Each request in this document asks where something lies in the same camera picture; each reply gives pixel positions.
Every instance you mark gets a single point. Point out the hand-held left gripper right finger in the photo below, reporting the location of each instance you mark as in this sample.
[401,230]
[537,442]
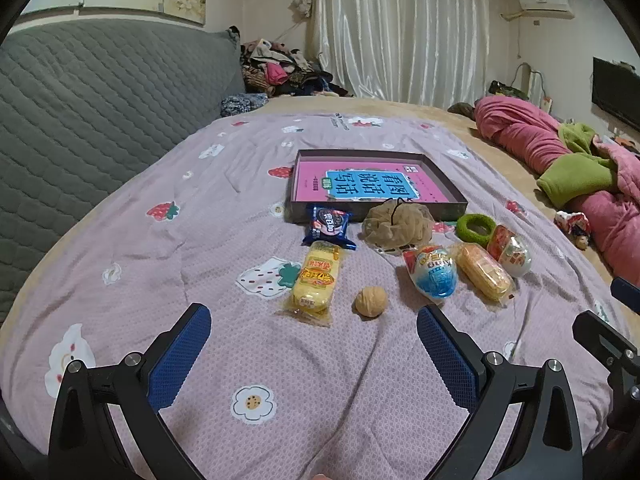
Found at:
[447,355]

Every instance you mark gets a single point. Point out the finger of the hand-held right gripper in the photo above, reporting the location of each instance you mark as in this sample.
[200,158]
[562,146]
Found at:
[627,291]
[597,332]

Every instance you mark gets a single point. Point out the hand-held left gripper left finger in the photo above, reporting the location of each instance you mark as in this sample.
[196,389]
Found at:
[180,355]

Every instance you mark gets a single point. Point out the blue egg-shaped toy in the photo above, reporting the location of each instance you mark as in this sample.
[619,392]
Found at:
[435,275]

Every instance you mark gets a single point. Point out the orange cake packet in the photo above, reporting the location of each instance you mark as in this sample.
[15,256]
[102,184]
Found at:
[482,270]

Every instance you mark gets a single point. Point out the walnut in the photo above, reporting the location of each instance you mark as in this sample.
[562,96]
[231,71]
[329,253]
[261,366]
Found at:
[371,302]

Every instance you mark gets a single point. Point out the red and white egg-shaped toy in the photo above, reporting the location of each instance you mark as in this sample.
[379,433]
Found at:
[512,255]

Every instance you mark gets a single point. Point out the brown mesh bath sponge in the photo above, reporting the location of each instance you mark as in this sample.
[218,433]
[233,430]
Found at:
[395,227]

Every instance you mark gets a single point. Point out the yellow cake packet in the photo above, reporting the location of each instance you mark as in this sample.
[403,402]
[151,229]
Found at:
[315,280]

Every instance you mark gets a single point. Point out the blue cookie packet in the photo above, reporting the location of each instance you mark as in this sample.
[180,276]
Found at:
[330,222]

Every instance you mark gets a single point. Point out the shallow dark cardboard box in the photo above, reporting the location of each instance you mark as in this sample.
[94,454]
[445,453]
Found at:
[295,212]

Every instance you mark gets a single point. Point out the red and white scrunchie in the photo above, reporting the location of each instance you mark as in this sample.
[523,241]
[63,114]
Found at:
[572,225]

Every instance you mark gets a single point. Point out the green fleece blanket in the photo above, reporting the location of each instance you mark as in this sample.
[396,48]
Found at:
[570,177]

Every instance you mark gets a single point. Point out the purple printed blanket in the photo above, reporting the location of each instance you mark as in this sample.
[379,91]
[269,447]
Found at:
[225,185]

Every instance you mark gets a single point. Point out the pink quilt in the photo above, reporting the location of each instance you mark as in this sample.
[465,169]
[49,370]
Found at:
[520,130]

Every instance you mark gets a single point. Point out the black television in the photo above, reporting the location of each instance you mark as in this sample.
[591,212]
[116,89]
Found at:
[615,90]

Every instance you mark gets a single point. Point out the dark green bag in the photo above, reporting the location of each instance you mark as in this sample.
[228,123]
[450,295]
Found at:
[507,89]

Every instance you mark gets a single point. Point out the oval vanity mirror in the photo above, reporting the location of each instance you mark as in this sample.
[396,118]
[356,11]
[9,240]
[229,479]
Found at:
[524,77]

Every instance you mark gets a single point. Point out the dark brown cloth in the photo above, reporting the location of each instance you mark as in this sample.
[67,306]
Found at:
[461,109]

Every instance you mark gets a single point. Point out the blue floral cloth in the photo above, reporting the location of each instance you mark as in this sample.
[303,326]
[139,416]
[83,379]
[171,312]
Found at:
[242,105]

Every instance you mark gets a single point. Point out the grey quilted headboard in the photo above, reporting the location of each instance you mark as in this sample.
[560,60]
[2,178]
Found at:
[100,110]

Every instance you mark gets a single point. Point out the white air conditioner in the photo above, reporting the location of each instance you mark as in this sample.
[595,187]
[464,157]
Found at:
[545,4]

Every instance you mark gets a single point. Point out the pile of clothes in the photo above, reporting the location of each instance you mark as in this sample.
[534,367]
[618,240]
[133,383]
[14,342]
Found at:
[280,70]

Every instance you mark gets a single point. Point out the white satin curtain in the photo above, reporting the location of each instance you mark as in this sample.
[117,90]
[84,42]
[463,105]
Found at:
[400,35]

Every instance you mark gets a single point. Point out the white hanging plush toy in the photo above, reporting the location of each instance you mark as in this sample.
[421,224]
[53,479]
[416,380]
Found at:
[301,4]

